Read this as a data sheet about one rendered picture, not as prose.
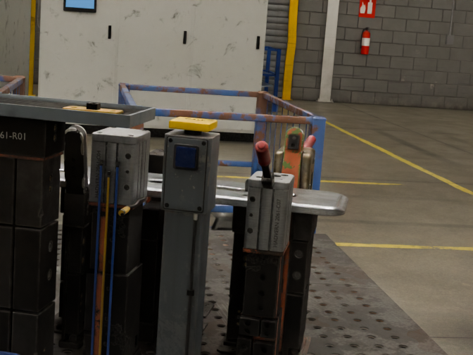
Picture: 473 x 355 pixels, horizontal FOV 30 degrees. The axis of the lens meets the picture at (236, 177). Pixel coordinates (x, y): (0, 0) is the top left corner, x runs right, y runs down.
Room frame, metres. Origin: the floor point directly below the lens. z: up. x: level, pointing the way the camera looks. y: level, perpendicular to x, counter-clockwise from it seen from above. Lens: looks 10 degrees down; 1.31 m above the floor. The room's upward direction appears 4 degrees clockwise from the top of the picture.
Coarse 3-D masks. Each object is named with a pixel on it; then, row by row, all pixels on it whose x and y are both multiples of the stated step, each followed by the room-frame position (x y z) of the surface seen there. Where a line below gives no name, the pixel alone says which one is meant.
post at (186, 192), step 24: (168, 144) 1.25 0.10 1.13; (192, 144) 1.25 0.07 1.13; (216, 144) 1.28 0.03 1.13; (168, 168) 1.25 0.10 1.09; (192, 168) 1.24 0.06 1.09; (216, 168) 1.29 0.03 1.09; (168, 192) 1.25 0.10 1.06; (192, 192) 1.25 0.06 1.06; (168, 216) 1.26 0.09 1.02; (192, 216) 1.25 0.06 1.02; (168, 240) 1.26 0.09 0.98; (192, 240) 1.25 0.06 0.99; (168, 264) 1.26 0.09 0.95; (192, 264) 1.25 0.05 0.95; (168, 288) 1.25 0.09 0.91; (192, 288) 1.25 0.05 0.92; (168, 312) 1.25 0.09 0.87; (192, 312) 1.25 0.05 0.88; (168, 336) 1.25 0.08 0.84; (192, 336) 1.25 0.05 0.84
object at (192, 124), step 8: (176, 120) 1.26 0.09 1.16; (184, 120) 1.26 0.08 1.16; (192, 120) 1.27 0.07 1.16; (200, 120) 1.28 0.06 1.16; (208, 120) 1.29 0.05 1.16; (216, 120) 1.30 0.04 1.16; (176, 128) 1.26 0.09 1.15; (184, 128) 1.25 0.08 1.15; (192, 128) 1.25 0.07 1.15; (200, 128) 1.25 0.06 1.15; (208, 128) 1.25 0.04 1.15
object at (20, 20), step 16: (0, 0) 9.24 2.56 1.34; (16, 0) 10.34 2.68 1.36; (0, 16) 9.26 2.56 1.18; (16, 16) 10.38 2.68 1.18; (0, 32) 9.29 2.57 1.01; (16, 32) 10.41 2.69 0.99; (0, 48) 9.32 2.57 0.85; (16, 48) 10.45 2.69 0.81; (0, 64) 9.34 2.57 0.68; (16, 64) 10.49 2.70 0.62
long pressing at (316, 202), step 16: (64, 176) 1.61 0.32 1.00; (160, 176) 1.68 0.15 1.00; (160, 192) 1.54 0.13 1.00; (224, 192) 1.57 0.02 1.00; (240, 192) 1.58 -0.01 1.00; (304, 192) 1.63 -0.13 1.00; (320, 192) 1.64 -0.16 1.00; (304, 208) 1.49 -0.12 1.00; (320, 208) 1.49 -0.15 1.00; (336, 208) 1.50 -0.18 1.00
